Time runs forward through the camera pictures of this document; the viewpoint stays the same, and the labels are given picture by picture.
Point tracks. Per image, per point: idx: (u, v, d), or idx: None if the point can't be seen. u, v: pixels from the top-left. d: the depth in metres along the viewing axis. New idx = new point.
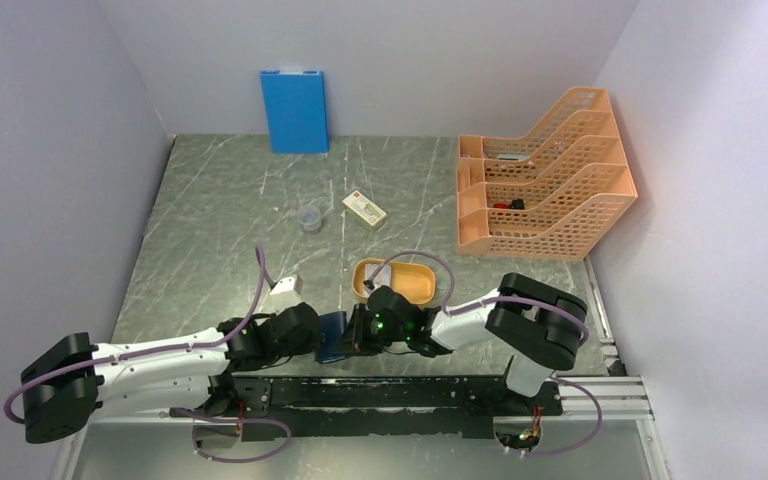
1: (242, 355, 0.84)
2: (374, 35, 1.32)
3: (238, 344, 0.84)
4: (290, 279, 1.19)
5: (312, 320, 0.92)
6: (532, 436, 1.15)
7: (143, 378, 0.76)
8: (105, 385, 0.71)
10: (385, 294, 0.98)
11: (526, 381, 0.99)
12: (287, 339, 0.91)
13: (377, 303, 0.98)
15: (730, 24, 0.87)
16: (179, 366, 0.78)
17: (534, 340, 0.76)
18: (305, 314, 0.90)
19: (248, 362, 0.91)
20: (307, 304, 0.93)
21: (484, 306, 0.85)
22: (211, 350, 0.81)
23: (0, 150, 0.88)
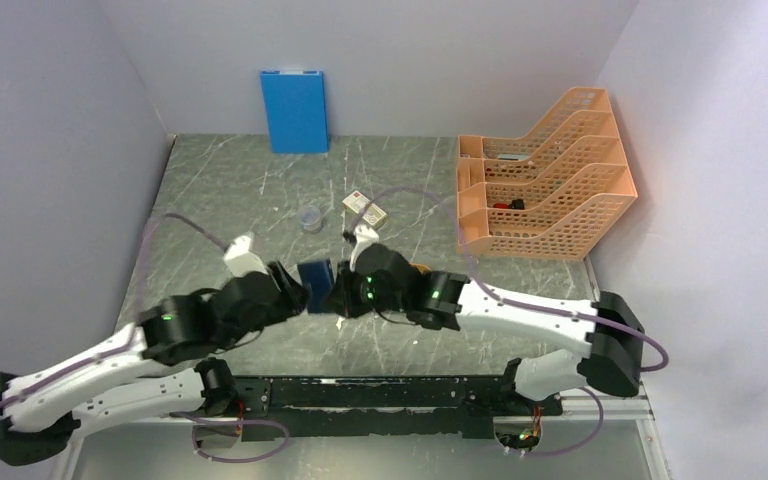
1: (174, 344, 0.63)
2: (374, 35, 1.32)
3: (167, 328, 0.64)
4: (243, 238, 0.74)
5: (268, 287, 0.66)
6: (532, 436, 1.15)
7: (76, 396, 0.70)
8: (29, 419, 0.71)
10: (379, 252, 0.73)
11: (533, 385, 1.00)
12: (238, 315, 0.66)
13: (366, 263, 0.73)
15: (730, 24, 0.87)
16: (96, 381, 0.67)
17: (631, 375, 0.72)
18: (253, 281, 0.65)
19: (185, 354, 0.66)
20: (260, 273, 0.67)
21: (574, 319, 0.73)
22: (126, 356, 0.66)
23: (1, 150, 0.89)
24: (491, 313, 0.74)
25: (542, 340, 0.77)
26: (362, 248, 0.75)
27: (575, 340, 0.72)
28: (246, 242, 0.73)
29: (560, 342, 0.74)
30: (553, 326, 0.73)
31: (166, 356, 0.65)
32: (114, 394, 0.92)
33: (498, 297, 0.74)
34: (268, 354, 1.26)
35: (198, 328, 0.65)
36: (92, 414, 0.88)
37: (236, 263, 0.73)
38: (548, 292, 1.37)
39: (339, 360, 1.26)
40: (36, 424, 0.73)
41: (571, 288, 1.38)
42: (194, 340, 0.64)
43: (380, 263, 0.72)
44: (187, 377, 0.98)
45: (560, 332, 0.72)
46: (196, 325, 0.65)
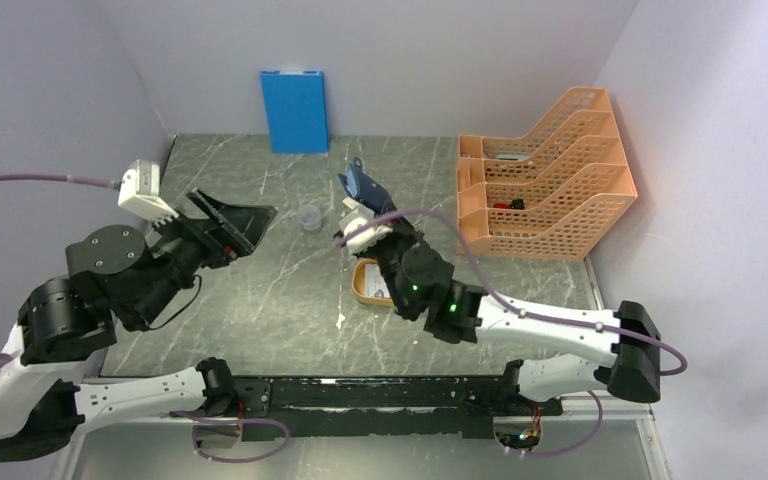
1: (52, 337, 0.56)
2: (374, 35, 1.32)
3: (41, 323, 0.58)
4: (129, 173, 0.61)
5: (127, 247, 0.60)
6: (532, 436, 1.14)
7: (5, 410, 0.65)
8: None
10: (435, 265, 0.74)
11: (540, 388, 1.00)
12: (113, 289, 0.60)
13: (421, 274, 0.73)
15: (730, 25, 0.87)
16: (1, 395, 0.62)
17: (655, 383, 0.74)
18: (108, 247, 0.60)
19: (75, 345, 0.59)
20: (97, 235, 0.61)
21: (597, 332, 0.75)
22: (12, 366, 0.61)
23: (1, 151, 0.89)
24: (511, 329, 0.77)
25: (564, 350, 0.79)
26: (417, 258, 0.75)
27: (601, 351, 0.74)
28: (134, 181, 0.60)
29: (584, 353, 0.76)
30: (579, 338, 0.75)
31: (49, 352, 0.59)
32: (118, 389, 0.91)
33: (521, 311, 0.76)
34: (269, 354, 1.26)
35: (77, 313, 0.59)
36: (97, 409, 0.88)
37: (132, 207, 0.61)
38: (548, 293, 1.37)
39: (339, 359, 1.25)
40: None
41: (571, 288, 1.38)
42: (74, 329, 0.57)
43: (437, 282, 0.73)
44: (189, 375, 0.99)
45: (584, 343, 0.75)
46: (69, 312, 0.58)
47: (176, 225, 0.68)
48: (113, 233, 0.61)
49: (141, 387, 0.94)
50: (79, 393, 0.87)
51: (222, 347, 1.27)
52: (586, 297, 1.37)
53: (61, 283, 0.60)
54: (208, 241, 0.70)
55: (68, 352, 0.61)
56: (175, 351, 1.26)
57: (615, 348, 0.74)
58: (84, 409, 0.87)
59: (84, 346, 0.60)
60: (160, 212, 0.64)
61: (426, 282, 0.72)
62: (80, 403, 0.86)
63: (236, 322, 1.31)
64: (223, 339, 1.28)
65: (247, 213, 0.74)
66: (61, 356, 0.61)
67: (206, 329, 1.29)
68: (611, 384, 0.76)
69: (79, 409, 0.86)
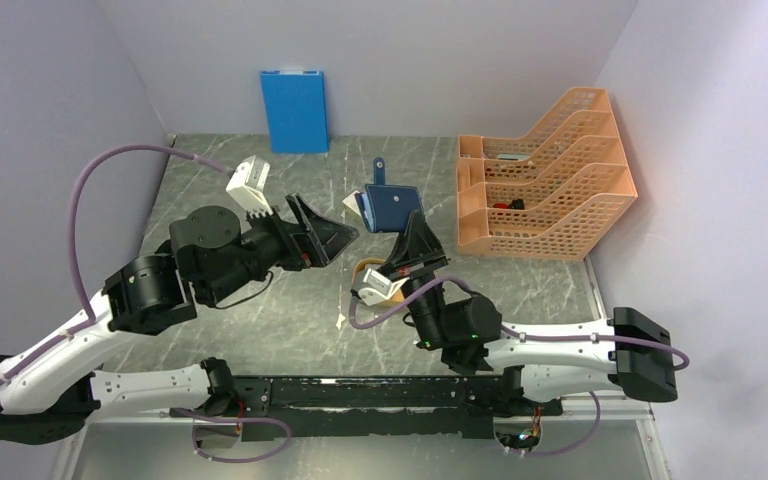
1: (146, 307, 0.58)
2: (374, 34, 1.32)
3: (135, 296, 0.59)
4: (243, 165, 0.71)
5: (225, 225, 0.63)
6: (532, 436, 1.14)
7: (58, 379, 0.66)
8: (20, 403, 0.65)
10: (492, 318, 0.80)
11: (543, 390, 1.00)
12: (204, 262, 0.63)
13: (486, 329, 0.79)
15: (731, 24, 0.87)
16: (74, 359, 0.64)
17: (661, 383, 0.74)
18: (205, 223, 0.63)
19: (162, 318, 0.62)
20: (199, 211, 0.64)
21: (595, 343, 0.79)
22: (91, 331, 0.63)
23: (0, 150, 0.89)
24: (516, 352, 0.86)
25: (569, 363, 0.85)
26: (484, 309, 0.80)
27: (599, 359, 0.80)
28: (247, 172, 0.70)
29: (588, 364, 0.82)
30: (577, 351, 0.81)
31: (137, 322, 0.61)
32: (131, 378, 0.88)
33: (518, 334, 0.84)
34: (268, 354, 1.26)
35: (167, 288, 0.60)
36: (111, 396, 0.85)
37: (238, 195, 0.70)
38: (548, 293, 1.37)
39: (338, 359, 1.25)
40: (31, 408, 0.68)
41: (571, 288, 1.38)
42: (165, 300, 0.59)
43: (495, 332, 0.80)
44: (195, 371, 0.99)
45: (584, 356, 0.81)
46: (165, 286, 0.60)
47: (269, 221, 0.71)
48: (210, 213, 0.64)
49: (153, 379, 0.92)
50: (94, 378, 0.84)
51: (222, 347, 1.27)
52: (587, 297, 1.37)
53: (149, 259, 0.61)
54: (294, 245, 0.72)
55: (150, 327, 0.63)
56: (175, 351, 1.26)
57: (613, 354, 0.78)
58: (100, 395, 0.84)
59: (167, 319, 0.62)
60: (257, 207, 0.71)
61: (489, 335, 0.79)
62: (95, 388, 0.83)
63: (236, 322, 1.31)
64: (223, 339, 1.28)
65: (333, 228, 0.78)
66: (144, 328, 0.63)
67: (206, 329, 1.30)
68: (625, 389, 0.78)
69: (94, 394, 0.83)
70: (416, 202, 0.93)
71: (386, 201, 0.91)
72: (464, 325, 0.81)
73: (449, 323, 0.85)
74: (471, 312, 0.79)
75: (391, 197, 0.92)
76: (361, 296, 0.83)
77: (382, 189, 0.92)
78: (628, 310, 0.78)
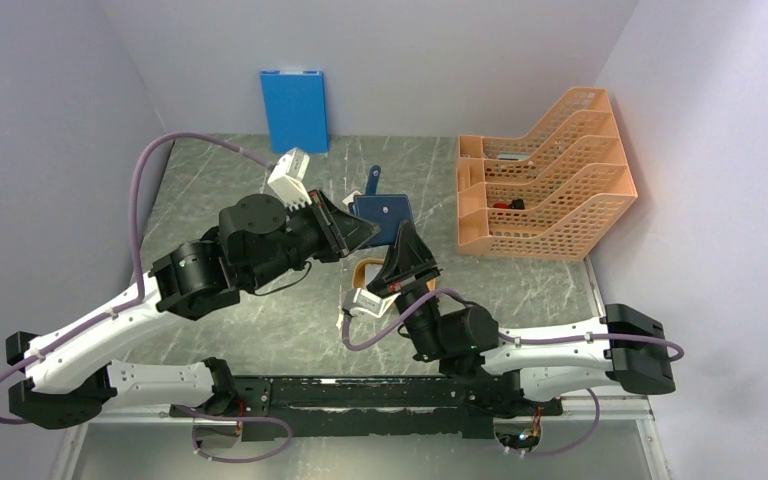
1: (194, 291, 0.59)
2: (374, 34, 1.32)
3: (182, 281, 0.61)
4: (284, 157, 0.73)
5: (272, 213, 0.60)
6: (532, 436, 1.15)
7: (95, 358, 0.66)
8: (51, 384, 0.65)
10: (491, 325, 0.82)
11: (543, 390, 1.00)
12: (252, 250, 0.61)
13: (484, 339, 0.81)
15: (731, 23, 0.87)
16: (119, 337, 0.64)
17: (658, 378, 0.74)
18: (254, 211, 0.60)
19: (209, 302, 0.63)
20: (250, 198, 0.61)
21: (591, 342, 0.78)
22: (136, 310, 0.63)
23: (0, 150, 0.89)
24: (511, 358, 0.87)
25: (567, 364, 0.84)
26: (483, 321, 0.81)
27: (594, 358, 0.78)
28: (288, 163, 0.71)
29: (584, 363, 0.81)
30: (572, 351, 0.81)
31: (186, 305, 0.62)
32: (143, 369, 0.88)
33: (514, 339, 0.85)
34: (268, 354, 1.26)
35: (213, 272, 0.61)
36: (127, 385, 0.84)
37: (279, 187, 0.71)
38: (548, 293, 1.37)
39: (338, 359, 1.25)
40: (58, 389, 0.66)
41: (571, 288, 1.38)
42: (211, 285, 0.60)
43: (494, 339, 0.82)
44: (200, 368, 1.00)
45: (579, 357, 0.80)
46: (211, 271, 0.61)
47: (306, 211, 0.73)
48: (258, 201, 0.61)
49: (161, 373, 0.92)
50: (110, 367, 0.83)
51: (222, 347, 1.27)
52: (587, 297, 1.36)
53: (193, 246, 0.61)
54: (329, 235, 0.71)
55: (196, 310, 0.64)
56: (175, 351, 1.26)
57: (609, 353, 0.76)
58: (115, 382, 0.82)
59: (211, 305, 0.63)
60: (295, 198, 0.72)
61: (487, 343, 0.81)
62: (111, 376, 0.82)
63: (235, 322, 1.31)
64: (223, 339, 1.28)
65: (355, 222, 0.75)
66: (190, 309, 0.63)
67: (206, 329, 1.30)
68: (623, 385, 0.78)
69: (111, 382, 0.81)
70: (405, 211, 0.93)
71: (373, 213, 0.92)
72: (463, 338, 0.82)
73: (447, 336, 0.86)
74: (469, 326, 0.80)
75: (381, 207, 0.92)
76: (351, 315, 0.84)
77: (372, 200, 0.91)
78: (619, 307, 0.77)
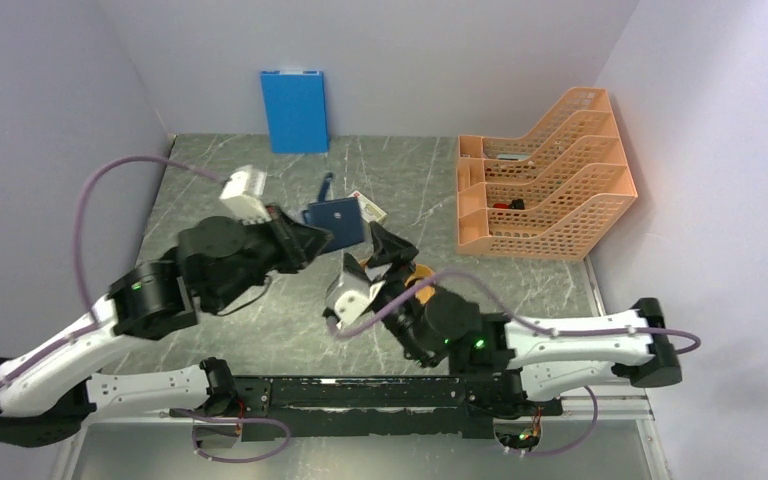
1: (150, 314, 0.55)
2: (374, 34, 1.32)
3: (136, 304, 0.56)
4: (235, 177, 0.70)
5: (233, 235, 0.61)
6: (532, 436, 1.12)
7: (61, 382, 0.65)
8: (21, 404, 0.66)
10: (452, 308, 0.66)
11: (547, 391, 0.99)
12: (211, 271, 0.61)
13: (449, 329, 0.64)
15: (732, 24, 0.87)
16: (78, 362, 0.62)
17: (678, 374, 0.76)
18: (214, 232, 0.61)
19: (167, 324, 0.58)
20: (207, 221, 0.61)
21: (631, 336, 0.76)
22: (93, 338, 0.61)
23: (0, 151, 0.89)
24: (543, 351, 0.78)
25: (597, 357, 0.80)
26: (435, 308, 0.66)
27: (637, 354, 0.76)
28: (243, 180, 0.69)
29: (619, 358, 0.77)
30: (614, 346, 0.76)
31: (143, 328, 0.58)
32: (129, 381, 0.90)
33: (552, 331, 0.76)
34: (269, 354, 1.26)
35: (172, 292, 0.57)
36: (107, 398, 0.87)
37: (233, 203, 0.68)
38: (548, 293, 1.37)
39: (338, 359, 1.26)
40: (30, 408, 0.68)
41: (571, 288, 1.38)
42: (168, 307, 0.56)
43: (469, 326, 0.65)
44: (194, 372, 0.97)
45: (620, 351, 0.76)
46: (168, 293, 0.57)
47: (265, 227, 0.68)
48: (217, 223, 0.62)
49: (149, 381, 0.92)
50: (90, 382, 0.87)
51: (222, 347, 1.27)
52: (587, 297, 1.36)
53: (151, 266, 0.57)
54: (288, 249, 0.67)
55: (155, 332, 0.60)
56: (175, 351, 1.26)
57: (651, 347, 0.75)
58: (95, 396, 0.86)
59: (169, 326, 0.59)
60: (253, 215, 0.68)
61: (459, 333, 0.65)
62: (91, 391, 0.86)
63: (236, 322, 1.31)
64: (223, 339, 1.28)
65: (310, 231, 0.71)
66: (150, 332, 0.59)
67: (206, 329, 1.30)
68: (642, 379, 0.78)
69: (90, 397, 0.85)
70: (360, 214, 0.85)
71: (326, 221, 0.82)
72: (426, 330, 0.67)
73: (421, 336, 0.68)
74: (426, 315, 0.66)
75: (332, 214, 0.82)
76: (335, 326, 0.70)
77: (321, 207, 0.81)
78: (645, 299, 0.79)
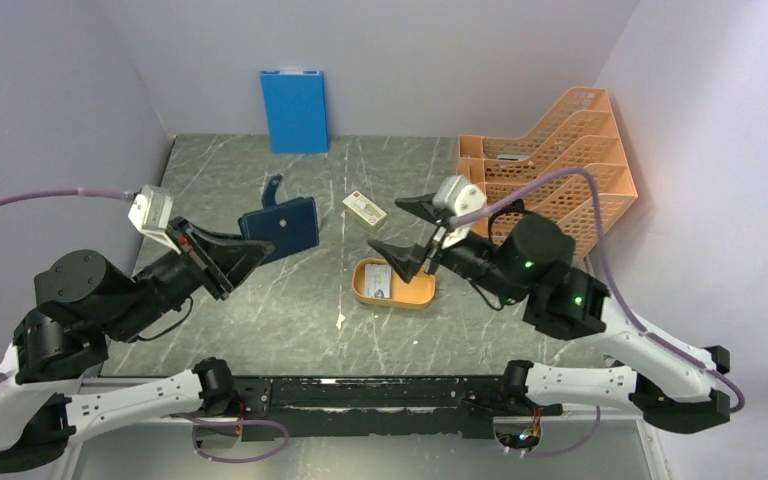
1: (46, 358, 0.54)
2: (374, 34, 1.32)
3: (34, 350, 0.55)
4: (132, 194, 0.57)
5: (89, 272, 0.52)
6: (532, 436, 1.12)
7: (8, 419, 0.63)
8: None
10: (547, 230, 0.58)
11: (546, 394, 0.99)
12: (90, 313, 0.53)
13: (538, 247, 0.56)
15: (732, 24, 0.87)
16: (2, 408, 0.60)
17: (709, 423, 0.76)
18: (71, 273, 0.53)
19: (70, 366, 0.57)
20: (69, 258, 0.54)
21: (701, 371, 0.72)
22: (6, 385, 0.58)
23: (0, 150, 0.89)
24: (628, 341, 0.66)
25: (654, 375, 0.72)
26: (524, 226, 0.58)
27: (699, 391, 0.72)
28: (145, 207, 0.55)
29: (677, 386, 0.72)
30: (684, 373, 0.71)
31: (44, 373, 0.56)
32: (111, 397, 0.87)
33: (645, 330, 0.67)
34: (269, 354, 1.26)
35: (69, 336, 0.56)
36: (88, 420, 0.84)
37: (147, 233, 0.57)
38: None
39: (338, 359, 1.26)
40: None
41: None
42: (65, 350, 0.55)
43: (560, 259, 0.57)
44: (185, 378, 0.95)
45: (687, 379, 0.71)
46: (61, 336, 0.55)
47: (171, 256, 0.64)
48: (75, 259, 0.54)
49: (136, 393, 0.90)
50: (69, 405, 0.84)
51: (222, 347, 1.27)
52: None
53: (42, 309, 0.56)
54: (207, 277, 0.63)
55: (62, 374, 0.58)
56: (175, 351, 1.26)
57: (712, 392, 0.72)
58: (74, 419, 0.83)
59: (74, 367, 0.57)
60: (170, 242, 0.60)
61: (546, 260, 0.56)
62: (71, 413, 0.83)
63: (235, 322, 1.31)
64: (224, 339, 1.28)
65: (241, 248, 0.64)
66: (60, 374, 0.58)
67: (205, 329, 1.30)
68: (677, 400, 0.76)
69: (70, 420, 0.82)
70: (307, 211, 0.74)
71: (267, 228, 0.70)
72: (509, 253, 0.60)
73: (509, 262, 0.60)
74: (516, 230, 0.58)
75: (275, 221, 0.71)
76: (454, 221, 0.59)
77: (265, 215, 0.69)
78: (713, 348, 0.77)
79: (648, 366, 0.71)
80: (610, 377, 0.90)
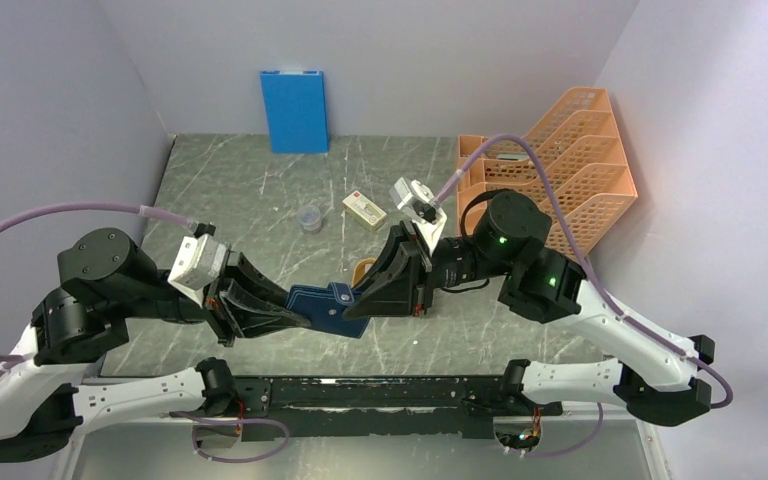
1: (68, 338, 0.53)
2: (374, 33, 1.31)
3: (56, 327, 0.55)
4: (188, 241, 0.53)
5: (113, 251, 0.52)
6: (532, 436, 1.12)
7: (19, 405, 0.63)
8: None
10: (519, 209, 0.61)
11: (543, 391, 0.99)
12: (112, 292, 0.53)
13: (511, 224, 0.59)
15: (733, 22, 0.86)
16: (19, 390, 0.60)
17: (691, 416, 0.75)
18: (92, 253, 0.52)
19: (92, 346, 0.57)
20: (94, 238, 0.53)
21: (682, 356, 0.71)
22: (24, 366, 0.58)
23: (0, 150, 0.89)
24: (603, 325, 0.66)
25: (635, 362, 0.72)
26: (500, 205, 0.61)
27: (678, 379, 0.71)
28: (188, 263, 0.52)
29: (658, 374, 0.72)
30: (664, 360, 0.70)
31: (66, 353, 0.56)
32: (116, 389, 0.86)
33: (622, 312, 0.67)
34: (268, 354, 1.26)
35: (94, 315, 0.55)
36: (96, 411, 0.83)
37: (183, 286, 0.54)
38: None
39: (338, 359, 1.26)
40: (1, 432, 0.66)
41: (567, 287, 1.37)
42: (88, 331, 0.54)
43: (533, 234, 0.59)
44: (188, 375, 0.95)
45: (666, 366, 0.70)
46: (83, 316, 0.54)
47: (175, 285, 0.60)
48: (99, 238, 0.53)
49: (142, 387, 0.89)
50: (76, 396, 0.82)
51: (222, 347, 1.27)
52: None
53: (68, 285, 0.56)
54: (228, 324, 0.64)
55: (81, 354, 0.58)
56: (175, 351, 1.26)
57: (692, 382, 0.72)
58: (83, 410, 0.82)
59: (94, 347, 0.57)
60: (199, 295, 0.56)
61: (518, 236, 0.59)
62: (78, 405, 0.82)
63: None
64: None
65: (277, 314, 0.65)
66: (82, 354, 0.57)
67: (206, 329, 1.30)
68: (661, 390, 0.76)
69: (76, 410, 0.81)
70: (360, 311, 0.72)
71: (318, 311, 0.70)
72: (487, 230, 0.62)
73: (485, 243, 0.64)
74: (493, 206, 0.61)
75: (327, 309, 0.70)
76: (433, 202, 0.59)
77: (322, 300, 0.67)
78: (699, 337, 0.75)
79: (620, 349, 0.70)
80: (598, 370, 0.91)
